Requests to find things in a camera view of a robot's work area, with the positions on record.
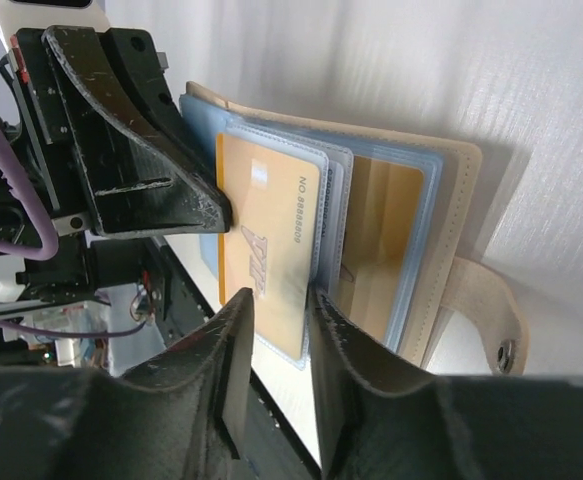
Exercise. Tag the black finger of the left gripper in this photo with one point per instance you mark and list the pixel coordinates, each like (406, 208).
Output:
(143, 169)

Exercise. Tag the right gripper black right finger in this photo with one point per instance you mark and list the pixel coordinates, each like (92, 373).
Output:
(380, 417)

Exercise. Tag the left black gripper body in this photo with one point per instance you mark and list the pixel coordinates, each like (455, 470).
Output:
(44, 146)

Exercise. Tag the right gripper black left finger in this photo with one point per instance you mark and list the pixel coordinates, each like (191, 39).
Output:
(179, 415)

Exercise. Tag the gold credit card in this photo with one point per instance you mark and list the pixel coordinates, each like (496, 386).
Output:
(383, 203)
(275, 187)

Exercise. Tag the beige card holder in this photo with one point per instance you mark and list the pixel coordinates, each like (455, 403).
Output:
(453, 276)

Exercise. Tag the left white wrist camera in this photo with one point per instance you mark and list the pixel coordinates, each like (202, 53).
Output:
(16, 15)

